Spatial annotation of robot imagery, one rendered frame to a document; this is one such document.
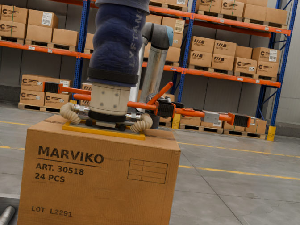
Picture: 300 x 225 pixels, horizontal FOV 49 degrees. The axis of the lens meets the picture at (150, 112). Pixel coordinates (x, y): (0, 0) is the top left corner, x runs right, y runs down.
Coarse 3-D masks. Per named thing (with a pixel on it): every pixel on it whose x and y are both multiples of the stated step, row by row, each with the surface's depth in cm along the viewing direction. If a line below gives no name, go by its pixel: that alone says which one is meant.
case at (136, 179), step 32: (32, 128) 128; (32, 160) 128; (64, 160) 129; (96, 160) 129; (128, 160) 129; (160, 160) 129; (32, 192) 130; (64, 192) 130; (96, 192) 130; (128, 192) 131; (160, 192) 131; (32, 224) 132; (64, 224) 132; (96, 224) 132; (128, 224) 132; (160, 224) 133
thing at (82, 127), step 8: (88, 120) 137; (64, 128) 133; (72, 128) 133; (80, 128) 134; (88, 128) 135; (96, 128) 136; (104, 128) 138; (112, 128) 141; (120, 128) 139; (112, 136) 135; (120, 136) 135; (128, 136) 136; (136, 136) 136; (144, 136) 137
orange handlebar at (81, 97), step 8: (64, 88) 170; (72, 88) 170; (80, 96) 143; (88, 96) 144; (128, 104) 145; (136, 104) 146; (144, 104) 147; (176, 112) 148; (184, 112) 148; (192, 112) 149; (200, 112) 149; (224, 120) 151
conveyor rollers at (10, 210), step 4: (8, 208) 172; (12, 208) 174; (4, 212) 167; (8, 212) 168; (12, 212) 171; (0, 216) 165; (4, 216) 164; (8, 216) 166; (0, 220) 159; (4, 220) 160; (8, 220) 164; (0, 224) 156; (4, 224) 158; (16, 224) 158
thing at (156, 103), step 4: (156, 104) 147; (160, 104) 145; (164, 104) 145; (168, 104) 154; (172, 104) 150; (156, 108) 146; (160, 108) 146; (164, 108) 146; (168, 108) 145; (172, 108) 146; (156, 112) 146; (160, 112) 145; (164, 112) 145; (168, 112) 146; (172, 112) 147; (168, 116) 146; (172, 116) 147
